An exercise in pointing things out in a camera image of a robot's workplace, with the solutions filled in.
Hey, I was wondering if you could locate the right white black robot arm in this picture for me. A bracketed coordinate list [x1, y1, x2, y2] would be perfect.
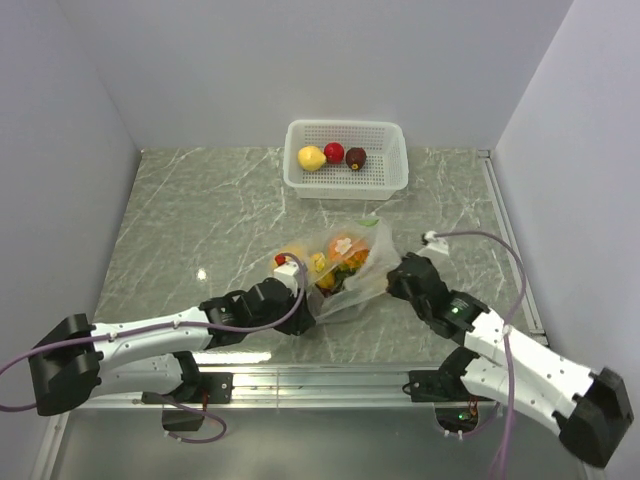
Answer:
[387, 253, 634, 469]

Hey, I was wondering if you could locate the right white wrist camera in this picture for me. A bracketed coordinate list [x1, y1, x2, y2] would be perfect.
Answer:
[418, 231, 449, 257]

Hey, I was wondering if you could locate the white perforated plastic basket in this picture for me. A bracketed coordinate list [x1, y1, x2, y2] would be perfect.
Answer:
[283, 119, 409, 201]

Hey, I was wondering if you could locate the aluminium mounting rail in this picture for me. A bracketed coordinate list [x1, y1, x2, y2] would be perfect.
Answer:
[29, 362, 584, 480]

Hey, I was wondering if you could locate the yellow lemon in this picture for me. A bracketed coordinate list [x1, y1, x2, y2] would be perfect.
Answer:
[297, 145, 327, 172]

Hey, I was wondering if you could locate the red apple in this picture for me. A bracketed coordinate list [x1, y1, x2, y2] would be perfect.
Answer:
[323, 142, 345, 164]

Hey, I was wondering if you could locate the transparent plastic bag with fruit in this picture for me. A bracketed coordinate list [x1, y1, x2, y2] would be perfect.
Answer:
[269, 216, 401, 324]

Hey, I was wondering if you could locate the dark purple passion fruit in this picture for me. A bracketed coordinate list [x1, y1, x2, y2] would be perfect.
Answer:
[345, 147, 367, 171]

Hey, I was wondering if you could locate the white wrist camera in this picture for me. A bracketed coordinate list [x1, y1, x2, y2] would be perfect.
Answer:
[272, 253, 305, 293]
[418, 231, 449, 257]

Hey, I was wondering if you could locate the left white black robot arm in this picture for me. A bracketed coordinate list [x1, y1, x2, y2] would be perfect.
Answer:
[28, 278, 316, 416]

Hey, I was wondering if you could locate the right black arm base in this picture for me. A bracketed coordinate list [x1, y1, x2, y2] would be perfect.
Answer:
[402, 369, 500, 439]

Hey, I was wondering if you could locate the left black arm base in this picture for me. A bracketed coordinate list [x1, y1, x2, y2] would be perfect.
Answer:
[141, 352, 233, 445]

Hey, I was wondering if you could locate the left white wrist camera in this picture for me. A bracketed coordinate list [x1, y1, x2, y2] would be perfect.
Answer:
[272, 253, 305, 293]

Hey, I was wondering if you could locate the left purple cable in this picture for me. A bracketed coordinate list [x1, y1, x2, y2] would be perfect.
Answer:
[0, 253, 307, 444]

